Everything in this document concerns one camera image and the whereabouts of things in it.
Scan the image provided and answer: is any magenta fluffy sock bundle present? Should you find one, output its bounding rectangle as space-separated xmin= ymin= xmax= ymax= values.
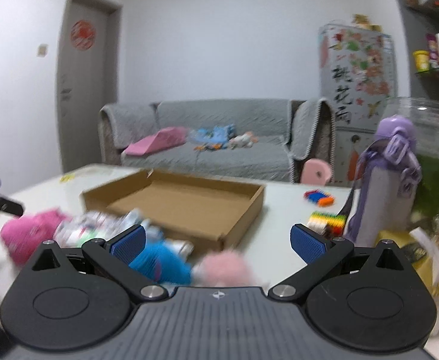
xmin=0 ymin=209 xmax=72 ymax=267

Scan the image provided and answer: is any brown cardboard box tray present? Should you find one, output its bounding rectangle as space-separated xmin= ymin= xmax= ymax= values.
xmin=82 ymin=170 xmax=265 ymax=254

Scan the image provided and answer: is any yellow tub on shelf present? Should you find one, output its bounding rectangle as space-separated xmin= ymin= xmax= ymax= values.
xmin=413 ymin=49 xmax=430 ymax=72

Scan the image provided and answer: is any gold foil bag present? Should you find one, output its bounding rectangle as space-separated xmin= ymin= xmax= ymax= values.
xmin=374 ymin=230 xmax=439 ymax=297

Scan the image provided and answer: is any red blue orange brick stick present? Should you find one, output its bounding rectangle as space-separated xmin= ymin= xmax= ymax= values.
xmin=303 ymin=189 xmax=335 ymax=207

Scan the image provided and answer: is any grey door with red sign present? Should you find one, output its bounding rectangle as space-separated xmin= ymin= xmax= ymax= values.
xmin=57 ymin=0 xmax=122 ymax=172

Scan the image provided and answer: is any glass fish bowl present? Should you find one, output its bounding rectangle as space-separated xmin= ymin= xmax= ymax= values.
xmin=383 ymin=97 xmax=439 ymax=218

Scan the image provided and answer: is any multicolour brick cube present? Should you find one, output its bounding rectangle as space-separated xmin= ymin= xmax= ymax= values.
xmin=306 ymin=211 xmax=347 ymax=239

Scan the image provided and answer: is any purple water bottle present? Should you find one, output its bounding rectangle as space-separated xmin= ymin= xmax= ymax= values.
xmin=341 ymin=115 xmax=422 ymax=247

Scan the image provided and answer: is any small plush toy on sofa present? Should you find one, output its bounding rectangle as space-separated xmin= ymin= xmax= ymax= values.
xmin=228 ymin=132 xmax=257 ymax=150

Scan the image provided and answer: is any grey covered sofa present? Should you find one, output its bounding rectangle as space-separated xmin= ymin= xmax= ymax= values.
xmin=98 ymin=98 xmax=335 ymax=183

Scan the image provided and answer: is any blue knit sock bundle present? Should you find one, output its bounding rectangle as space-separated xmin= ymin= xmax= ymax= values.
xmin=128 ymin=242 xmax=192 ymax=285

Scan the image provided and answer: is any pink fur pompom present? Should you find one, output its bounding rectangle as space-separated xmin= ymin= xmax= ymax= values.
xmin=191 ymin=250 xmax=260 ymax=287

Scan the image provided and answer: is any wall light switch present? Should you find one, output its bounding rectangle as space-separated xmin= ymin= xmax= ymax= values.
xmin=37 ymin=44 xmax=49 ymax=58

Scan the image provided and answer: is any pink child chair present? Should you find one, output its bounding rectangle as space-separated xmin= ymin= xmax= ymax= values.
xmin=300 ymin=158 xmax=333 ymax=186

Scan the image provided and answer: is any decorated grey refrigerator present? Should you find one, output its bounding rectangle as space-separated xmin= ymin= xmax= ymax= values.
xmin=320 ymin=24 xmax=397 ymax=186

